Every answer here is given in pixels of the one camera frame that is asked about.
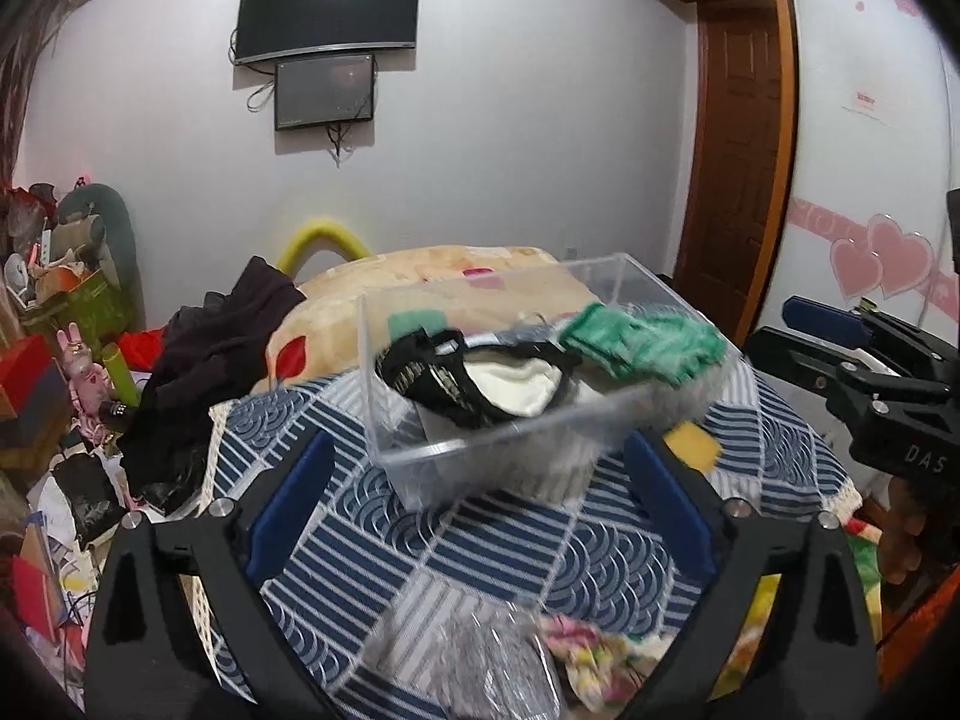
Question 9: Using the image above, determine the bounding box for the green storage box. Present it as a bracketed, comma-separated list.
[20, 271, 135, 355]

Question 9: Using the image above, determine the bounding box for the wooden door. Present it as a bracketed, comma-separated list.
[672, 0, 781, 341]

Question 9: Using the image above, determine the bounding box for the small black wall monitor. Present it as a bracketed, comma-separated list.
[274, 54, 376, 132]

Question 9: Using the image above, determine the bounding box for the beige floral blanket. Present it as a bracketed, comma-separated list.
[252, 245, 597, 394]

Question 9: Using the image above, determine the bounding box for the yellow foam tube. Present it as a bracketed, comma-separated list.
[275, 218, 371, 278]

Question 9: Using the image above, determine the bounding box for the clear plastic storage box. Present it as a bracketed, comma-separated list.
[358, 254, 740, 511]

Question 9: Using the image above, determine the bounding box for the grey green cushion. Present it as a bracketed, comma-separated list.
[57, 184, 145, 330]

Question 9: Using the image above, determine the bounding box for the yellow green sponge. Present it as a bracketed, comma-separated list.
[664, 421, 722, 475]

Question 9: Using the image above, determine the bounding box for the floral yellow cloth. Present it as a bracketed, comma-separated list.
[537, 614, 674, 713]

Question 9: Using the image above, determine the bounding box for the black clothing pile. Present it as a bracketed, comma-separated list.
[117, 257, 304, 512]

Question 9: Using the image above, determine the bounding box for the pink rabbit toy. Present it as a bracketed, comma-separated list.
[57, 322, 110, 434]

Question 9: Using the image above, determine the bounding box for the blue patterned tablecloth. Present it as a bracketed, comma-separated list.
[197, 358, 864, 720]

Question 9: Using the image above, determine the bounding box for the green knit glove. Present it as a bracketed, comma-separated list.
[558, 302, 727, 387]

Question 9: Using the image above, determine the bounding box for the black wall television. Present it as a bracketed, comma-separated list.
[235, 0, 418, 65]

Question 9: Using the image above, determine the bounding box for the red box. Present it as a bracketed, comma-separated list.
[0, 335, 52, 419]

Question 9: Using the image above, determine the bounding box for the green cylinder bottle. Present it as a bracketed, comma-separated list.
[101, 343, 142, 408]

